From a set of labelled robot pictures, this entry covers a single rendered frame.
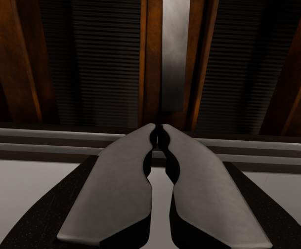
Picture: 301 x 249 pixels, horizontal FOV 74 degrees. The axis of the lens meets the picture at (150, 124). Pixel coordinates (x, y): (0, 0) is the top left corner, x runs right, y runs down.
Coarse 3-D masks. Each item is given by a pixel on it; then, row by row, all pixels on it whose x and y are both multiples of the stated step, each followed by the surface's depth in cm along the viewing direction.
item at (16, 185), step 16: (0, 160) 15; (16, 160) 15; (32, 160) 15; (0, 176) 16; (16, 176) 16; (32, 176) 16; (48, 176) 16; (0, 192) 17; (16, 192) 17; (32, 192) 17; (0, 208) 18; (16, 208) 18; (0, 224) 19; (0, 240) 20
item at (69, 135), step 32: (0, 128) 16; (32, 128) 16; (64, 128) 17; (96, 128) 17; (128, 128) 17; (64, 160) 15; (160, 160) 16; (224, 160) 16; (256, 160) 16; (288, 160) 16
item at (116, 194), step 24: (120, 144) 10; (144, 144) 10; (96, 168) 8; (120, 168) 8; (144, 168) 9; (96, 192) 7; (120, 192) 7; (144, 192) 7; (72, 216) 6; (96, 216) 6; (120, 216) 6; (144, 216) 6; (72, 240) 6; (96, 240) 6; (120, 240) 6; (144, 240) 7
